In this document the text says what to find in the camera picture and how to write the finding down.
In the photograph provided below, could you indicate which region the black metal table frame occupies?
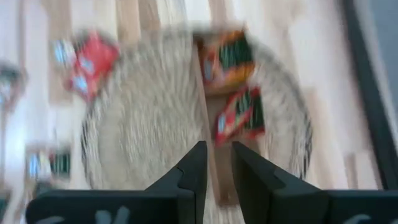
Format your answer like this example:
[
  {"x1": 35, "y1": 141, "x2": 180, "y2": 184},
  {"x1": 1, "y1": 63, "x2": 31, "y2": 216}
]
[{"x1": 341, "y1": 0, "x2": 398, "y2": 190}]

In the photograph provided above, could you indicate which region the round woven placemat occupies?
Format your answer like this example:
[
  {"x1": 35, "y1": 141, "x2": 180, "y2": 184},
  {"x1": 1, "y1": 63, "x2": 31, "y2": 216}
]
[{"x1": 80, "y1": 23, "x2": 313, "y2": 224}]

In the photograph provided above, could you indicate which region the wooden compartment box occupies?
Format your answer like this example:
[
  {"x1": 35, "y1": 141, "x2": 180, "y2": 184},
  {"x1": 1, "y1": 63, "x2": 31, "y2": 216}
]
[{"x1": 191, "y1": 26, "x2": 268, "y2": 208}]

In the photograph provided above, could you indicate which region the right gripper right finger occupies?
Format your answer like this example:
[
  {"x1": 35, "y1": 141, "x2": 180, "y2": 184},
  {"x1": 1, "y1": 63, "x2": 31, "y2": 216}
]
[{"x1": 231, "y1": 141, "x2": 398, "y2": 224}]

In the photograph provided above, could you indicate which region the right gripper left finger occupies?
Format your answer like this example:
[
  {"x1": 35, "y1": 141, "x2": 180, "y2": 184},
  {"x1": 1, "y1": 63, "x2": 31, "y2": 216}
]
[{"x1": 25, "y1": 140, "x2": 208, "y2": 224}]

